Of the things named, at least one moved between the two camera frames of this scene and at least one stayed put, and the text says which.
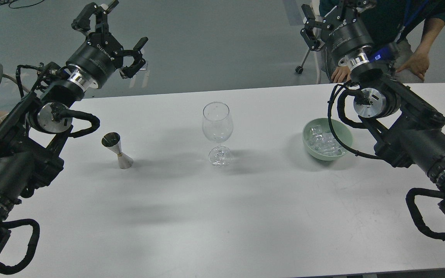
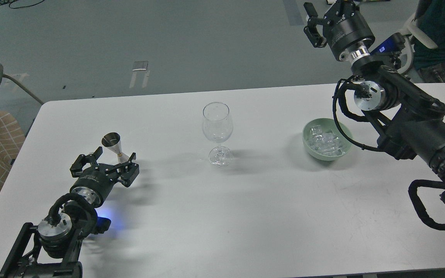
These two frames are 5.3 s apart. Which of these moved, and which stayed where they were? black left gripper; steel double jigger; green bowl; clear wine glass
Moved: black left gripper
Stayed: steel double jigger; green bowl; clear wine glass
